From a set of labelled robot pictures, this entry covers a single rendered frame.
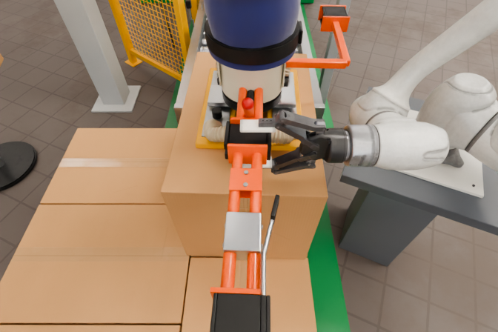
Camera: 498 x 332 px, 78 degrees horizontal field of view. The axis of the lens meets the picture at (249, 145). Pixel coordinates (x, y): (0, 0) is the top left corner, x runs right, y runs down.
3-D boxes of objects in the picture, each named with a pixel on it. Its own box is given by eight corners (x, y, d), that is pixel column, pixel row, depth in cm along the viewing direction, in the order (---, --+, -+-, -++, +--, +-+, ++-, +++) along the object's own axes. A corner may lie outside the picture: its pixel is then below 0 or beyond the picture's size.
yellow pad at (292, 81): (267, 72, 104) (267, 60, 100) (296, 73, 103) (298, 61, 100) (266, 150, 82) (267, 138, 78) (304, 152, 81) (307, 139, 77)
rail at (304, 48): (279, -36, 309) (281, -57, 295) (284, -36, 309) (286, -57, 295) (307, 133, 159) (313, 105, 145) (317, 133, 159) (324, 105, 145)
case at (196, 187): (208, 127, 143) (197, 51, 112) (294, 129, 141) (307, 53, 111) (186, 255, 103) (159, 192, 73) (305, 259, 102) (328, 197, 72)
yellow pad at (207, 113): (210, 72, 104) (209, 59, 100) (240, 72, 104) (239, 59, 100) (195, 148, 82) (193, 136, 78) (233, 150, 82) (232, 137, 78)
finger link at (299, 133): (315, 151, 64) (320, 148, 63) (273, 130, 59) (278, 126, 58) (313, 138, 67) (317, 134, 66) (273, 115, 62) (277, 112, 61)
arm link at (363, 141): (369, 175, 66) (342, 175, 66) (359, 143, 72) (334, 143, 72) (383, 148, 59) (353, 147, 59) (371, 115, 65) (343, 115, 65)
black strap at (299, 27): (211, 15, 83) (210, 1, 80) (297, 17, 83) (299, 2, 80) (199, 65, 69) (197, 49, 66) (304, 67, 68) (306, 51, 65)
